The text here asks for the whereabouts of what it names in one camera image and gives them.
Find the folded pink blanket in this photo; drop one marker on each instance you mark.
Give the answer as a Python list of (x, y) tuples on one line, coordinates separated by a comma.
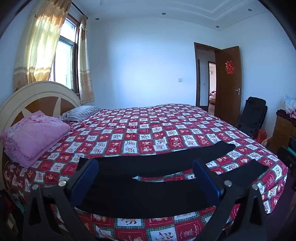
[(34, 134)]

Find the wide yellow curtain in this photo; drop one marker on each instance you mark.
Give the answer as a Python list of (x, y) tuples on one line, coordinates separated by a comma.
[(39, 46)]

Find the red checkered printed bed cover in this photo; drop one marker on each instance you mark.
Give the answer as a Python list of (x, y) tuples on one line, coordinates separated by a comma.
[(143, 129)]

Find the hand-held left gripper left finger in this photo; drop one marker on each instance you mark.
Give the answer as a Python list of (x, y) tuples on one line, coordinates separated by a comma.
[(85, 183)]

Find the striped grey pillow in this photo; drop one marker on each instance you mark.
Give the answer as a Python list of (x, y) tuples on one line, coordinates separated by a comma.
[(79, 112)]

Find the white light switch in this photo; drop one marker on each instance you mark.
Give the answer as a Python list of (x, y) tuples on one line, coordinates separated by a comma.
[(180, 80)]

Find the window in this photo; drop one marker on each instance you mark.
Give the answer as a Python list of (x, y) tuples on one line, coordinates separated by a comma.
[(63, 60)]

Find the clothes pile on dresser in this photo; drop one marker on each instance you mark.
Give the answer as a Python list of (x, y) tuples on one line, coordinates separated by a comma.
[(290, 103)]

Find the red paper door decoration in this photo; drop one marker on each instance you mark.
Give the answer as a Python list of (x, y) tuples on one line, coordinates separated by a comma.
[(229, 67)]

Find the brown door frame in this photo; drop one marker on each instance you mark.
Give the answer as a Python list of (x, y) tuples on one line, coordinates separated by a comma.
[(197, 76)]

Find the black pants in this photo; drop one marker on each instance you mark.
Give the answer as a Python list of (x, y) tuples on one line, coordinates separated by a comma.
[(138, 166)]

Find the red bag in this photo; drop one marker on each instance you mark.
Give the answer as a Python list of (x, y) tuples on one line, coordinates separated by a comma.
[(261, 135)]

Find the black box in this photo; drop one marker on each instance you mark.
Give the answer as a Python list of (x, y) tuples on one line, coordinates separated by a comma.
[(285, 158)]

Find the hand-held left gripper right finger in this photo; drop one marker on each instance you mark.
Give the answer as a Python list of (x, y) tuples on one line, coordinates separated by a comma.
[(207, 183)]

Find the black folding chair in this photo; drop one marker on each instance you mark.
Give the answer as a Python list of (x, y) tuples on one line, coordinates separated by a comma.
[(253, 115)]

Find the curtain rod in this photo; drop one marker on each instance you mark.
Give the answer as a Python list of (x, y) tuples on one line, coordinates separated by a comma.
[(79, 10)]

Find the wooden cabinet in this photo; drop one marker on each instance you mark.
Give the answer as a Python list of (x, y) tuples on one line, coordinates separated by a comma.
[(281, 132)]

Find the brown wooden door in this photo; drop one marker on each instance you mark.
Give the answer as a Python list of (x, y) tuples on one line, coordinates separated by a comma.
[(229, 102)]

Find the cream and brown headboard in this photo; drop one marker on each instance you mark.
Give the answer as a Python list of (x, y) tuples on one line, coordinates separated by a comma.
[(34, 92)]

